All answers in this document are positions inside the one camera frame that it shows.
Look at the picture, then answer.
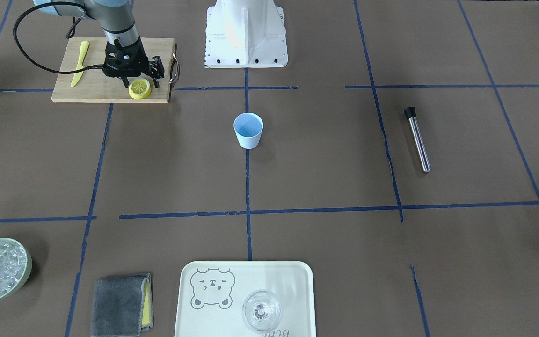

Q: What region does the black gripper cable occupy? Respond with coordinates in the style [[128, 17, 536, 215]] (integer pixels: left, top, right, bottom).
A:
[[13, 4, 111, 75]]

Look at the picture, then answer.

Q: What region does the grey yellow folded cloth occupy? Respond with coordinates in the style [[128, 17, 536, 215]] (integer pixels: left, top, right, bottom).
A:
[[90, 273, 154, 337]]

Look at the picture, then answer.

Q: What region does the clear wine glass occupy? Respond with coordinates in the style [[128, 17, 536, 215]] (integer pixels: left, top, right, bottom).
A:
[[242, 289, 282, 333]]

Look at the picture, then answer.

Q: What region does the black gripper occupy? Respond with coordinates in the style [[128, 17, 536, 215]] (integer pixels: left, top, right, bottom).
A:
[[102, 40, 165, 88]]

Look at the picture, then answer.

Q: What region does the wooden cutting board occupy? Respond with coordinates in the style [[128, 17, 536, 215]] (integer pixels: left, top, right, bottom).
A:
[[51, 37, 176, 104]]

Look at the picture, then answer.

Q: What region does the yellow plastic knife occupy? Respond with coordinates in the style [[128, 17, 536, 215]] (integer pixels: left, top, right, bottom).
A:
[[70, 40, 90, 88]]

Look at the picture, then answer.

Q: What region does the yellow lemon half ring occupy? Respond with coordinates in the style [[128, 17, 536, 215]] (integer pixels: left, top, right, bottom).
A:
[[128, 78, 152, 100]]

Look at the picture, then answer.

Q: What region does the light blue cup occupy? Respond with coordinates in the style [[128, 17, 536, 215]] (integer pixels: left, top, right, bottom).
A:
[[233, 112, 264, 150]]

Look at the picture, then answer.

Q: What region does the steel muddler black cap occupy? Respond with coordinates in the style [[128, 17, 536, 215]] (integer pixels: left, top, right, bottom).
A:
[[403, 107, 431, 174]]

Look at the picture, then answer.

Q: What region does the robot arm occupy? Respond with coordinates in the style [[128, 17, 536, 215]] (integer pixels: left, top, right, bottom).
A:
[[13, 0, 165, 88]]

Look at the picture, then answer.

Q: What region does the cream bear tray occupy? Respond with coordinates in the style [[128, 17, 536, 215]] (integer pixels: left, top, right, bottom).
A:
[[174, 262, 317, 337]]

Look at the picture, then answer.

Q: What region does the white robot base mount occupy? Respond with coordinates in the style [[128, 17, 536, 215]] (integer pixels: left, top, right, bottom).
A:
[[204, 0, 289, 69]]

